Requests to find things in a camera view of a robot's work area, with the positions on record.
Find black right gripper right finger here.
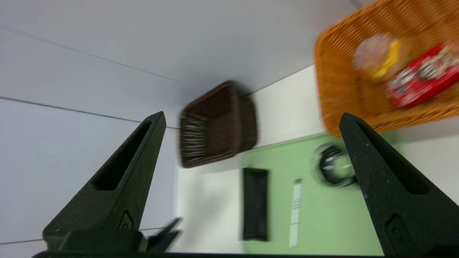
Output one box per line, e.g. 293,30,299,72
339,113,459,256

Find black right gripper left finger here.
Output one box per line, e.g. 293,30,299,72
42,111,167,253

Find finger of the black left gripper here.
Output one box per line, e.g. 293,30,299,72
147,232,180,252
156,217,182,239

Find black glasses case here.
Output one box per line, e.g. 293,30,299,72
242,167,269,242

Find white pen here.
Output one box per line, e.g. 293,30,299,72
289,178,303,248

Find red milk carton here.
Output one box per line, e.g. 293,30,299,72
384,40,459,109

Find golden bread bun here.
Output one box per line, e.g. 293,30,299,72
352,33,404,81

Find orange wicker basket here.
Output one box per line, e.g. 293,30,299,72
314,0,459,138

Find dark brown wicker basket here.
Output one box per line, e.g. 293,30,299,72
178,80,259,169

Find light green plastic tray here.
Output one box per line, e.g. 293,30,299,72
241,131,398,255

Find glass cup with black handle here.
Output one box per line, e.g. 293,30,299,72
312,143,359,188

